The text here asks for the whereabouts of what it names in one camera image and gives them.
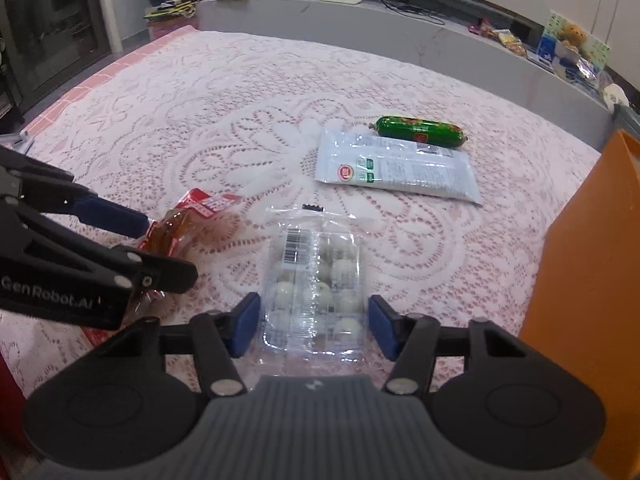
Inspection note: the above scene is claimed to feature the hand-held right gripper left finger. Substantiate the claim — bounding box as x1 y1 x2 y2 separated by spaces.
114 291 262 397

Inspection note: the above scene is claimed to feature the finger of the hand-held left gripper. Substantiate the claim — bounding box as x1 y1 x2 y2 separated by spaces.
9 209 200 296
0 146 152 239

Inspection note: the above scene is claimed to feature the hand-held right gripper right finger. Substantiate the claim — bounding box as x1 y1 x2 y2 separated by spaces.
367 294 532 396

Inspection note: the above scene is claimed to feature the red packet brown snack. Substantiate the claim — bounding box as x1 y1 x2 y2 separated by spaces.
82 187 246 348

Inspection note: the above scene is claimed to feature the clear quail egg packet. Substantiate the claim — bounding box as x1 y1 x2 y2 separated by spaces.
252 205 381 368

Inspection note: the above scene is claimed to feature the orange cardboard box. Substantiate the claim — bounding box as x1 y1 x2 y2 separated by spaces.
517 129 640 480

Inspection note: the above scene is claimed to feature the pile of small snacks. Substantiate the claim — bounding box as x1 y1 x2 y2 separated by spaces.
470 20 528 56

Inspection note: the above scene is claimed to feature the pink checked tablecloth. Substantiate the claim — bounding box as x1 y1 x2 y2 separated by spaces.
20 24 196 136

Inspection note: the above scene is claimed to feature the white lace tablecloth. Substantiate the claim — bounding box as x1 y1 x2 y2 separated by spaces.
0 30 603 401

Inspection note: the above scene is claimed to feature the white snack packet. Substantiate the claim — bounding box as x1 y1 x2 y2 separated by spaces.
314 127 485 206

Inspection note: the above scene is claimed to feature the green sausage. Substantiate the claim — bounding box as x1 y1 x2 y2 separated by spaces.
367 116 467 150

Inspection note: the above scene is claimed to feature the black glass cabinet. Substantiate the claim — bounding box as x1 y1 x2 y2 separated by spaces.
0 0 108 111

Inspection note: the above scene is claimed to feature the grey curved counter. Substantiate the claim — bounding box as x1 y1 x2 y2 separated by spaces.
197 0 621 151

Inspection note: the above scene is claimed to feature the printed gift box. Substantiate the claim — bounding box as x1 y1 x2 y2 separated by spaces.
530 10 613 86

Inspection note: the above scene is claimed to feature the black cable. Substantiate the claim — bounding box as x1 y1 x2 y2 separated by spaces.
380 0 446 26

